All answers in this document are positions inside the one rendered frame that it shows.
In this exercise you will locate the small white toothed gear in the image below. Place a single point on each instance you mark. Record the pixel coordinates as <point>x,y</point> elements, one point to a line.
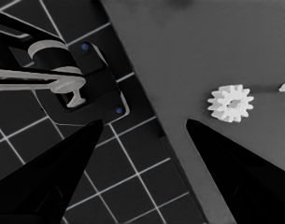
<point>220,107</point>

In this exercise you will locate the dark robot body block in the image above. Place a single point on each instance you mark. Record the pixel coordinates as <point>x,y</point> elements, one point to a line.
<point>101,84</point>

